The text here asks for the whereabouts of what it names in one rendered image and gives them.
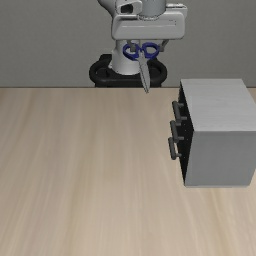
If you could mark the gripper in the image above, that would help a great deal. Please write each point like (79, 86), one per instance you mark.
(148, 26)

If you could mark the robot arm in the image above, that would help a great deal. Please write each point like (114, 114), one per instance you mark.
(121, 63)

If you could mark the grey cabinet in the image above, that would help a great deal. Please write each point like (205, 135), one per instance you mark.
(218, 133)

